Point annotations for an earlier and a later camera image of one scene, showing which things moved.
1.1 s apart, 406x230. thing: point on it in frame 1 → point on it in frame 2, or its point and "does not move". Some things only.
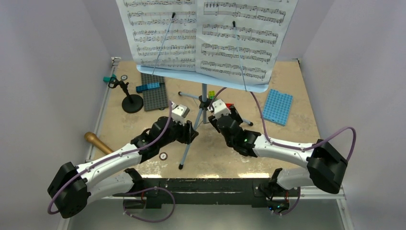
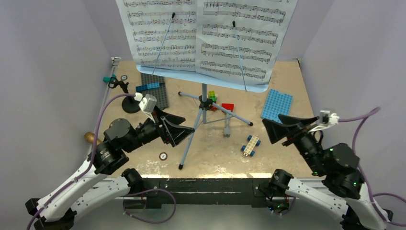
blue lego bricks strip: x=141 y=88 does not move
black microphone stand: x=132 y=103 does not move
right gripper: x=235 y=115 → x=276 y=130
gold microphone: x=92 y=137 does not move
